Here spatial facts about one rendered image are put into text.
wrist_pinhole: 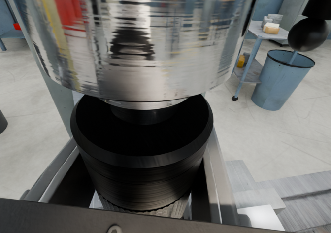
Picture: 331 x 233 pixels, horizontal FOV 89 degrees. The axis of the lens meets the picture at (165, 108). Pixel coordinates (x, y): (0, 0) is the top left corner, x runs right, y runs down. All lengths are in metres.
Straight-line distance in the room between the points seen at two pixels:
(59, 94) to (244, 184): 0.50
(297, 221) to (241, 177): 0.15
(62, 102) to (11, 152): 1.49
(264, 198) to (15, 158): 1.84
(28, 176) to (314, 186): 1.71
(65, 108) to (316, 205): 0.68
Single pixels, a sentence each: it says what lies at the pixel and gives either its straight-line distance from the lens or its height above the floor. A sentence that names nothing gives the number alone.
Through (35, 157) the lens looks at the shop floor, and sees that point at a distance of 1.86.
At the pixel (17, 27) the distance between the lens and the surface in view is 4.53.
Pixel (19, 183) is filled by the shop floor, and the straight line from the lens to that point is 1.76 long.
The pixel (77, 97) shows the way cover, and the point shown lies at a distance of 0.50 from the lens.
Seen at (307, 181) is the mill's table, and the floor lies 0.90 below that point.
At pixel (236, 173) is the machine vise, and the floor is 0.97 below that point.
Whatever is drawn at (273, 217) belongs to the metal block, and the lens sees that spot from 0.32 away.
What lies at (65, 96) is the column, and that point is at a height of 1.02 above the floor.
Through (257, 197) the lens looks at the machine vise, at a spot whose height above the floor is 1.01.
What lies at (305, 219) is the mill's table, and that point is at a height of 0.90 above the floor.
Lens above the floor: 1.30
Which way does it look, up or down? 39 degrees down
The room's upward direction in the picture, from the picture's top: 5 degrees clockwise
